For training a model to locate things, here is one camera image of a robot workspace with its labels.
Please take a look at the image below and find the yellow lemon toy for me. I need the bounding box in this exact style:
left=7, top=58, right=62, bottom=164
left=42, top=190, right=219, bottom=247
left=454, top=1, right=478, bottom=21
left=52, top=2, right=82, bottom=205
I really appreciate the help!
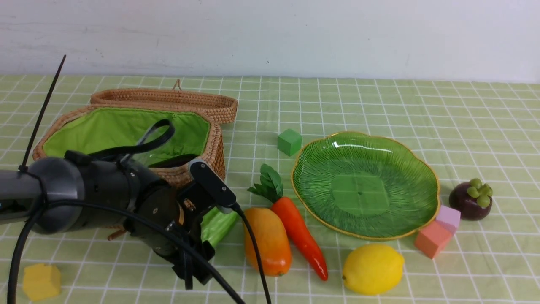
left=342, top=244, right=405, bottom=296

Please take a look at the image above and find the black cable tie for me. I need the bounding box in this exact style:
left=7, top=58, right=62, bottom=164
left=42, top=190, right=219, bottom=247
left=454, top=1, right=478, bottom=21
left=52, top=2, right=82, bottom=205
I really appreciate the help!
left=18, top=54, right=66, bottom=172

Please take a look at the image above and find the pink foam cube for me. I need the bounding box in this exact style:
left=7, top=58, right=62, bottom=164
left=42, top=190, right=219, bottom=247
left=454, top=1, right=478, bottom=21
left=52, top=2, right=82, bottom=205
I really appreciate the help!
left=414, top=221, right=453, bottom=260

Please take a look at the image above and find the orange carrot toy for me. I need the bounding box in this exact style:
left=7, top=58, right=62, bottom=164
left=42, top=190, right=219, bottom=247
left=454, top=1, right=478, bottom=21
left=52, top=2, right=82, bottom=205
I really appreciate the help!
left=248, top=163, right=329, bottom=282

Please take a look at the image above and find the lilac foam cube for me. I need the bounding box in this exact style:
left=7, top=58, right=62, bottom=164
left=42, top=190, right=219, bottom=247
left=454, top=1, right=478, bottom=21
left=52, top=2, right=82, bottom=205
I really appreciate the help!
left=435, top=205, right=461, bottom=235

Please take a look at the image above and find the yellow foam block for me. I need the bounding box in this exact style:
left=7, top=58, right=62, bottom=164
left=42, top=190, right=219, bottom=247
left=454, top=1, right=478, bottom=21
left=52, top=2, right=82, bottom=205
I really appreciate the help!
left=22, top=263, right=62, bottom=302

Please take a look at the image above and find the woven wicker basket lid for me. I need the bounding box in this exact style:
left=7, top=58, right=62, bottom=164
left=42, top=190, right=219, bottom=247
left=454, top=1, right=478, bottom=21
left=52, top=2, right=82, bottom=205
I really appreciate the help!
left=90, top=79, right=238, bottom=124

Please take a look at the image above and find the green bitter gourd toy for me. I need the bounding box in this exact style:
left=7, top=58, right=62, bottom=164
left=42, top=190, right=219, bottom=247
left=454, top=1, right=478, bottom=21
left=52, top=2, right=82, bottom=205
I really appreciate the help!
left=201, top=207, right=239, bottom=249

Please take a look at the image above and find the green foam cube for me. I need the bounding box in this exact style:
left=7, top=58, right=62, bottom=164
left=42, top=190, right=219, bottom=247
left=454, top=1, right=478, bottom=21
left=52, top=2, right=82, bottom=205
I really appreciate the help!
left=277, top=128, right=302, bottom=156

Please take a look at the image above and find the black cable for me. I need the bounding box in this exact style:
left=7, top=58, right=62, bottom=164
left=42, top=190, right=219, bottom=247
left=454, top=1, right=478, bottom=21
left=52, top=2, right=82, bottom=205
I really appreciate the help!
left=6, top=198, right=273, bottom=304

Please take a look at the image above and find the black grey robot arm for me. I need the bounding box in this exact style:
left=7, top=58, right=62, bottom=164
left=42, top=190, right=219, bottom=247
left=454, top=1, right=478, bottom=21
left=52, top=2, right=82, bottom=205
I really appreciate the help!
left=1, top=151, right=221, bottom=289

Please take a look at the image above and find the purple eggplant toy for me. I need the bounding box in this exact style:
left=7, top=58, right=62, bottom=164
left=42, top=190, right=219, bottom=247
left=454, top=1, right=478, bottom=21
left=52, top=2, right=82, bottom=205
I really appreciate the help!
left=147, top=154, right=197, bottom=168

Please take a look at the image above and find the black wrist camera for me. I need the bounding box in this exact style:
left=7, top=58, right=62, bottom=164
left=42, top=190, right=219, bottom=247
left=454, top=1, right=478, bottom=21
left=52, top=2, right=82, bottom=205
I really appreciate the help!
left=188, top=158, right=237, bottom=214

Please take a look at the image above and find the dark purple mangosteen toy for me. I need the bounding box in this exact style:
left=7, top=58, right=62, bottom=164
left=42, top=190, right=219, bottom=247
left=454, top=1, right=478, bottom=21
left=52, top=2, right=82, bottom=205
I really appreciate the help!
left=448, top=178, right=493, bottom=221

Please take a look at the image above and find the woven wicker basket green lining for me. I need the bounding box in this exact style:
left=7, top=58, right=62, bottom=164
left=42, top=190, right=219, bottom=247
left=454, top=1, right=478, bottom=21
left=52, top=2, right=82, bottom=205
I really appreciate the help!
left=32, top=104, right=225, bottom=187

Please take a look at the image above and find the green glass leaf plate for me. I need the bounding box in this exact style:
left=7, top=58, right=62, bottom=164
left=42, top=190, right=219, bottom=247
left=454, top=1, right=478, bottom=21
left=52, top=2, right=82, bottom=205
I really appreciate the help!
left=291, top=131, right=441, bottom=241

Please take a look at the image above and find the orange mango toy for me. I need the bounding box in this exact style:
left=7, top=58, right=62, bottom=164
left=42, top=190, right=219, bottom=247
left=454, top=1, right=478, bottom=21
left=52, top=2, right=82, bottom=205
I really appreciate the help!
left=244, top=208, right=292, bottom=277

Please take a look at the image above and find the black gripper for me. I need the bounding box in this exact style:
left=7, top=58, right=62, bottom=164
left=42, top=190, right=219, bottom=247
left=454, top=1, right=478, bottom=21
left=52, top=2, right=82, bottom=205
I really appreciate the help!
left=131, top=187, right=215, bottom=290

